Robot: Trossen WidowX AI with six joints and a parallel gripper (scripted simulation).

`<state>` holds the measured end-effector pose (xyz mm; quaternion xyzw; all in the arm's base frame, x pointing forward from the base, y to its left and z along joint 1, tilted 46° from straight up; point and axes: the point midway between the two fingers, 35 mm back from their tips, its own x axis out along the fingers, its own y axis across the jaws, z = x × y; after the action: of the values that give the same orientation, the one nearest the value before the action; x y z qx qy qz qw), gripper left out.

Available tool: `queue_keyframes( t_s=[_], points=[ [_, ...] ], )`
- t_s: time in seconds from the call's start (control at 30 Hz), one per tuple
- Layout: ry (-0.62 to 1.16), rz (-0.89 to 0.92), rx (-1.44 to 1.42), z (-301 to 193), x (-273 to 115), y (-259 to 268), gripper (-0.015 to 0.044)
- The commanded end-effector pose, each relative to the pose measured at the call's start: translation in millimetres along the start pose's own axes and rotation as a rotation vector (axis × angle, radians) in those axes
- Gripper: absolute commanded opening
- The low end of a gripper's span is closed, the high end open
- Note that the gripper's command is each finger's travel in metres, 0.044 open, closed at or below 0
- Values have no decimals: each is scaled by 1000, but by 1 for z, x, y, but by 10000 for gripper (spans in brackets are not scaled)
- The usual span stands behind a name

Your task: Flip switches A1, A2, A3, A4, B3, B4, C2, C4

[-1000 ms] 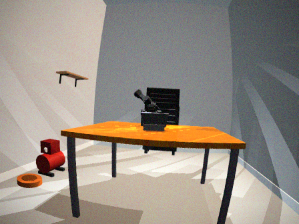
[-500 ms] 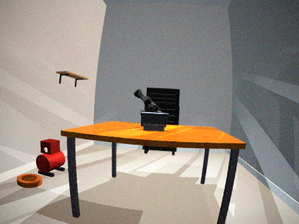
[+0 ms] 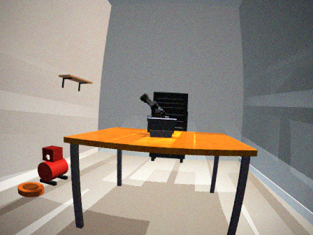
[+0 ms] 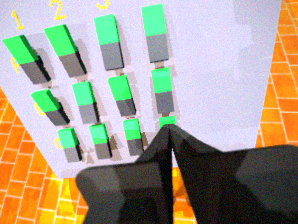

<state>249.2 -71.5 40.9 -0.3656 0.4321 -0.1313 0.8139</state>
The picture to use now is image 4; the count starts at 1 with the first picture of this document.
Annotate white switch panel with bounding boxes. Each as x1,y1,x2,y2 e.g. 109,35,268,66
0,0,282,179

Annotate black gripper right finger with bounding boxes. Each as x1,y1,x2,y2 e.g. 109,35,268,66
168,123,298,224

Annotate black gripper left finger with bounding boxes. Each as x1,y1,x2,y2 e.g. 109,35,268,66
74,124,174,224

